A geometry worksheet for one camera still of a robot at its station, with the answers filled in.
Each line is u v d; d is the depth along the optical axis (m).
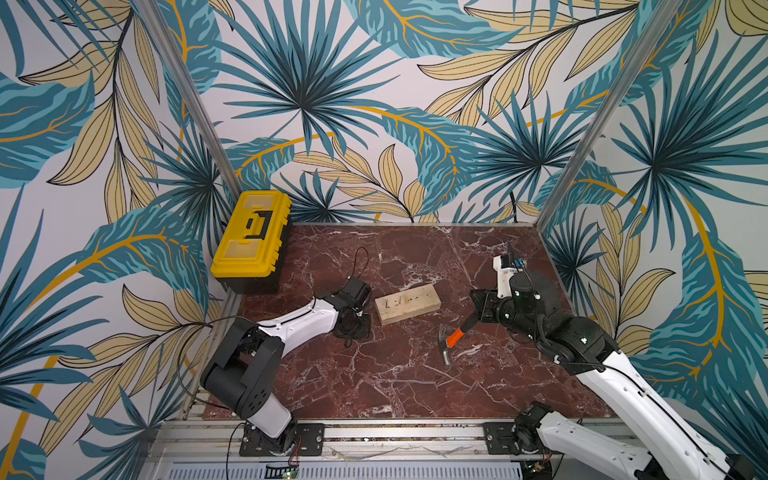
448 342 0.76
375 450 0.73
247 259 0.88
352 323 0.75
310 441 0.74
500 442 0.73
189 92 0.80
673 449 0.39
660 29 0.71
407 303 0.95
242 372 0.44
